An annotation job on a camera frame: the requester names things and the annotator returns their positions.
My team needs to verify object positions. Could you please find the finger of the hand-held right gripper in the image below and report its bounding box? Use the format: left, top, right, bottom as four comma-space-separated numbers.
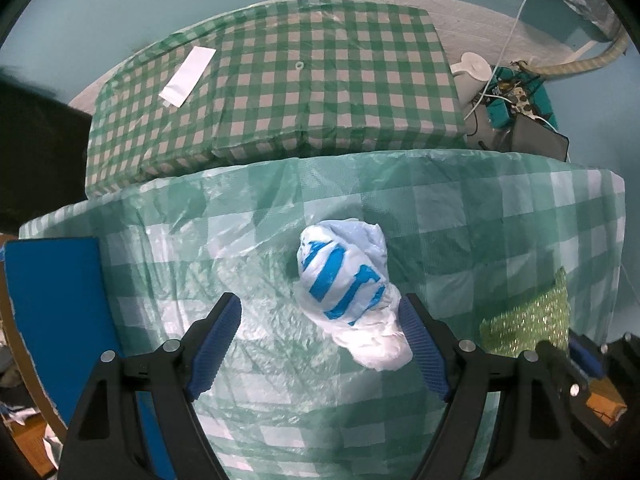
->
535, 341, 592, 402
569, 334, 607, 380

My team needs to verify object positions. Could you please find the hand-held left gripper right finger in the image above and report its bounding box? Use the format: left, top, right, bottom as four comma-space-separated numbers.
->
397, 292, 583, 480

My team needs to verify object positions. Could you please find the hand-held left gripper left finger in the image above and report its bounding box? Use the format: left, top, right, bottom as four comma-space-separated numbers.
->
59, 291, 243, 480

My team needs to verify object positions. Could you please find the blue striped white plastic bag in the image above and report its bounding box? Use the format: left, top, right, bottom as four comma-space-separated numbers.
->
295, 218, 415, 372

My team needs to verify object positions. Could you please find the blue-rimmed cardboard box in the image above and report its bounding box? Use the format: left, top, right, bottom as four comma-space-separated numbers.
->
0, 237, 176, 480

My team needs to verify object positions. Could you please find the green bubble wrap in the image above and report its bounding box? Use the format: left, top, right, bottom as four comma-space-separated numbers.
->
479, 266, 571, 358

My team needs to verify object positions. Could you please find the black tablet case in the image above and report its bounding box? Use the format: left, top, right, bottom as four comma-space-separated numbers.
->
510, 115, 570, 162

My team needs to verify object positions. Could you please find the black cabinet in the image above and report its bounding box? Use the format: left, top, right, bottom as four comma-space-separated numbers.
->
0, 67, 94, 237

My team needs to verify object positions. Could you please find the white paper slip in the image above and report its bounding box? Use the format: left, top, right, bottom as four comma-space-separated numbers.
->
160, 46, 217, 108

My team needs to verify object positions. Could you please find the dark green checked cloth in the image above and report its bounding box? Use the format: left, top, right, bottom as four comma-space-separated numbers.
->
85, 0, 466, 201

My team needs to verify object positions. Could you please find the white cup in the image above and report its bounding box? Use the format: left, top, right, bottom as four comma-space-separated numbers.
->
450, 52, 494, 111

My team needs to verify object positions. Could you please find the teal box with cables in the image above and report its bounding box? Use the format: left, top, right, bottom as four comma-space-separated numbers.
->
480, 62, 557, 132

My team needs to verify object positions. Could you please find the striped hose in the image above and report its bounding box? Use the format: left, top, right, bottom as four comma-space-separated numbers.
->
525, 35, 629, 79

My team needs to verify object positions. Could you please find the white cable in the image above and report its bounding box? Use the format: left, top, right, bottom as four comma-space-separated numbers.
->
462, 0, 534, 122

